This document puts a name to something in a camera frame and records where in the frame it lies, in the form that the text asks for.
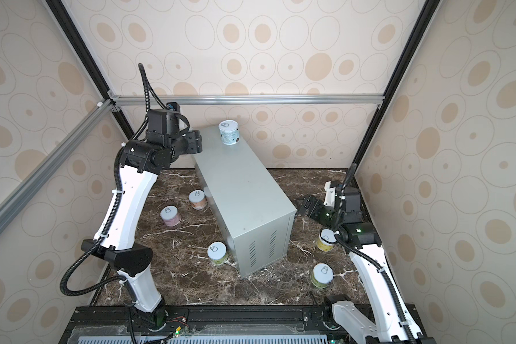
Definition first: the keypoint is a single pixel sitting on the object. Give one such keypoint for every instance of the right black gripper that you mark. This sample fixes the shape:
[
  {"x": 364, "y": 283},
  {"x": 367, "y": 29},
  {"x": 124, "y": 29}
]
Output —
[{"x": 319, "y": 206}]

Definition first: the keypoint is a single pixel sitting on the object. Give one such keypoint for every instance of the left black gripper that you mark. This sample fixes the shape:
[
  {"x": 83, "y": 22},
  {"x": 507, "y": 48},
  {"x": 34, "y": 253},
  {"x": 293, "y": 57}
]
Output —
[{"x": 196, "y": 140}]

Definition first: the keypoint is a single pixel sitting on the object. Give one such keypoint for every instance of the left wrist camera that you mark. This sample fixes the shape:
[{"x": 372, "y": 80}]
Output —
[{"x": 174, "y": 106}]

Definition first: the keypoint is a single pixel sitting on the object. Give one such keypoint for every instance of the light green label can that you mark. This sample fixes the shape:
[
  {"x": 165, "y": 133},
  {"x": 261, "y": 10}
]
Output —
[{"x": 217, "y": 253}]

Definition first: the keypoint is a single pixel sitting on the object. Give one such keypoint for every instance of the left slanted aluminium bar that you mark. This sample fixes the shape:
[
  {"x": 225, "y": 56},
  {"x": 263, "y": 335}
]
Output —
[{"x": 21, "y": 196}]

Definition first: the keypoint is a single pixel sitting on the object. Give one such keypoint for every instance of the pink label can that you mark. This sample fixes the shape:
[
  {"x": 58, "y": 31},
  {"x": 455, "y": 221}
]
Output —
[{"x": 170, "y": 216}]

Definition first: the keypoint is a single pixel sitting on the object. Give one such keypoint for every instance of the grey metal cabinet box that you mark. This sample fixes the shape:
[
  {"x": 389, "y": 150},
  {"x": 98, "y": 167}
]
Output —
[{"x": 254, "y": 214}]

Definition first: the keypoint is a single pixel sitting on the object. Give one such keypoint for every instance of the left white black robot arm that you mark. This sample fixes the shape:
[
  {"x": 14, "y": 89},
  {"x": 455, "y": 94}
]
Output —
[{"x": 164, "y": 136}]

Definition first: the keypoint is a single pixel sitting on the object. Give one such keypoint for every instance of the horizontal aluminium frame bar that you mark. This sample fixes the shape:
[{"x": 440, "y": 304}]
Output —
[{"x": 274, "y": 99}]

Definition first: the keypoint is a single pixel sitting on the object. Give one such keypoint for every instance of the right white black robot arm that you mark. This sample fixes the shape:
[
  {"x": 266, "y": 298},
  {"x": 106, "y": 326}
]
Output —
[{"x": 341, "y": 216}]

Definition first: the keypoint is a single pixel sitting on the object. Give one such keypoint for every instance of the teal label can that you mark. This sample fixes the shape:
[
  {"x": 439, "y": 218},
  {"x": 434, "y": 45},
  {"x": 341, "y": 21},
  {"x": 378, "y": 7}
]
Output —
[{"x": 229, "y": 132}]

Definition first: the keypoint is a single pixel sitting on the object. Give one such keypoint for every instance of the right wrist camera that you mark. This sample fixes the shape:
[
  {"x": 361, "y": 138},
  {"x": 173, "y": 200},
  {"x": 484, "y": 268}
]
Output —
[{"x": 330, "y": 196}]

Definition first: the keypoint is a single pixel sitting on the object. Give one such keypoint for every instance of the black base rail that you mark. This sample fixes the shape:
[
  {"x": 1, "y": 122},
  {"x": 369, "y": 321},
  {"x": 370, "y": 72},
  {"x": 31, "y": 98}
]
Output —
[{"x": 219, "y": 324}]

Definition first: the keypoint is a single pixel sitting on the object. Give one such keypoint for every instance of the green label can right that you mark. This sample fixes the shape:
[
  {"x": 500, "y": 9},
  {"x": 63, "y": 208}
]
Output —
[{"x": 321, "y": 275}]

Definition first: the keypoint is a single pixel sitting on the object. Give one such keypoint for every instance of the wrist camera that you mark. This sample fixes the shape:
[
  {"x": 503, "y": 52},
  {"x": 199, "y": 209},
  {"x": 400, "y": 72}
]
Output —
[
  {"x": 174, "y": 106},
  {"x": 330, "y": 196}
]

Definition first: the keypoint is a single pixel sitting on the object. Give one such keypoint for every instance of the orange label can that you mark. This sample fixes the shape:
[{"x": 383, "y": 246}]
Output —
[{"x": 197, "y": 199}]

